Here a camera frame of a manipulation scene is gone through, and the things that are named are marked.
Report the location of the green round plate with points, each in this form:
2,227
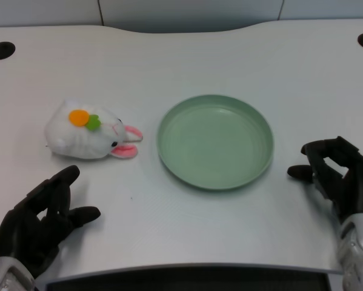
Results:
214,145

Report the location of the white plush rabbit doll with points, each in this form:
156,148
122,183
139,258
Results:
78,139

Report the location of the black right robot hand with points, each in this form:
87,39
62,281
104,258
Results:
358,188

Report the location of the black robot torso panel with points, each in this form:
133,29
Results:
184,282

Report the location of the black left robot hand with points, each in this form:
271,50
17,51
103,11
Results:
32,224

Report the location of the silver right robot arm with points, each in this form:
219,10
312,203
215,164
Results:
358,251

